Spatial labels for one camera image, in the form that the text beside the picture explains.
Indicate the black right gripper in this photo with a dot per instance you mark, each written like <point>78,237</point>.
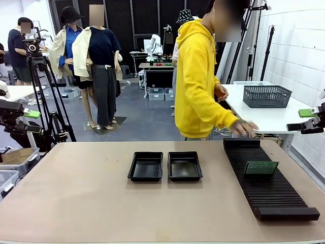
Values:
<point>320,122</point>

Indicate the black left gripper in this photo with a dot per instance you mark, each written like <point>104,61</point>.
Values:
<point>8,114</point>

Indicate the green printed circuit board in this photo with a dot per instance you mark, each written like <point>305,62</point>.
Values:
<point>261,168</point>

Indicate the person's right forearm yellow sleeve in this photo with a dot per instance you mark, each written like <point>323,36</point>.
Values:
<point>221,115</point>

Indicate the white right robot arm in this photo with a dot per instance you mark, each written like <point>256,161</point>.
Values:
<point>323,94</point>

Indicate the small white robot arm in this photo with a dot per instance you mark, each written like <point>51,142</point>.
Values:
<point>153,42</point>

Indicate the black plastic ESD tray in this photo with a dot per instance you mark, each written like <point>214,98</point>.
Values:
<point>146,169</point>
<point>184,169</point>

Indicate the person's right hand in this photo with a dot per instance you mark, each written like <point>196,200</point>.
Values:
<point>245,128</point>

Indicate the person's left hand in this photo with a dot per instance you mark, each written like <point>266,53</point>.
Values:
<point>221,92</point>

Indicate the black bag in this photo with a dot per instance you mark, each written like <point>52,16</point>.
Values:
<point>38,142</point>

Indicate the white side table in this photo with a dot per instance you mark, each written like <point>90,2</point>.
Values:
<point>274,117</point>

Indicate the brown cardboard box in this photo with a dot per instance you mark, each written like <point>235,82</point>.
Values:
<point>17,155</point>

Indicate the grey plastic woven basket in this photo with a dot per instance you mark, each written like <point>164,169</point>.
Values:
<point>266,97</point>

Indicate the clear bin with grey latch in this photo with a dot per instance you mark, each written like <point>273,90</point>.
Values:
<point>7,183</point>
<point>28,165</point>

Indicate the clear storage bin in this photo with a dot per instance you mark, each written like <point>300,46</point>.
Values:
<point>169,94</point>
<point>156,94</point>
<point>68,94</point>

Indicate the clear plastic lid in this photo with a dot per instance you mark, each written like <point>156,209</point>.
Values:
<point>243,83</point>

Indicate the person in navy shirt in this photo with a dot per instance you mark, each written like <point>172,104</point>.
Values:
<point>16,48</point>

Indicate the black slotted board rack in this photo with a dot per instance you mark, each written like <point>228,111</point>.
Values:
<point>274,198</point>

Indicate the mannequin with black hat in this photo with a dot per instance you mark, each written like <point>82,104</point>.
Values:
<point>69,45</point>

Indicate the mannequin with navy shirt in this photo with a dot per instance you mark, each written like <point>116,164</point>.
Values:
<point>101,45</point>

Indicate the grey step stool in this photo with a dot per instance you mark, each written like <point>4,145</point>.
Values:
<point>125,71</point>

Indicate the person in yellow hoodie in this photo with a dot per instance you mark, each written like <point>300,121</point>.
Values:
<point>193,76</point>

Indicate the grey work table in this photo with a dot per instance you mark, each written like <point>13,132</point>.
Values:
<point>152,65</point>

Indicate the black camera tripod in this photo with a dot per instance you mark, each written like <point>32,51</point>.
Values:
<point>38,66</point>

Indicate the dark mannequin base plate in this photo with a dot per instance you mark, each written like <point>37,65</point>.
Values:
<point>119,119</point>

